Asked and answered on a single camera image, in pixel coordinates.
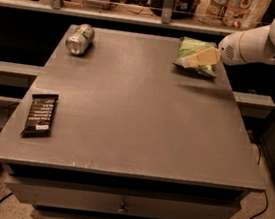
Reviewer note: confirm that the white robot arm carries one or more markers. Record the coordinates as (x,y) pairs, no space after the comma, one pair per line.
(256,45)

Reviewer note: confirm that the grey drawer cabinet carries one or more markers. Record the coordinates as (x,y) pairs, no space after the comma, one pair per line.
(131,127)

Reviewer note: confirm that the green jalapeno chip bag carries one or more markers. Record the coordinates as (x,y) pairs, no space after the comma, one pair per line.
(198,56)

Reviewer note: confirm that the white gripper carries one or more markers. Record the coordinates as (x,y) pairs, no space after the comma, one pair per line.
(228,50)

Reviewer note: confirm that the round drawer knob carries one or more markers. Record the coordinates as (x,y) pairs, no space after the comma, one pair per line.
(122,208)

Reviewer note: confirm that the dark bag on shelf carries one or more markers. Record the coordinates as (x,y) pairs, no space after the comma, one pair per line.
(175,0)

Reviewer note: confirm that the silver 7up can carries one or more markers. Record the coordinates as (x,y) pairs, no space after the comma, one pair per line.
(80,39)

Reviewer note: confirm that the colourful snack bag on shelf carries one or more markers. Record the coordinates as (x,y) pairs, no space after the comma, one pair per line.
(238,14)

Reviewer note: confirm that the grey metal shelf rail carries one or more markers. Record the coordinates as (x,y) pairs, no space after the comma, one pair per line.
(118,12)

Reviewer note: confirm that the black snack bar wrapper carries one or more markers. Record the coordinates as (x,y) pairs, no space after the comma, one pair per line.
(40,116)

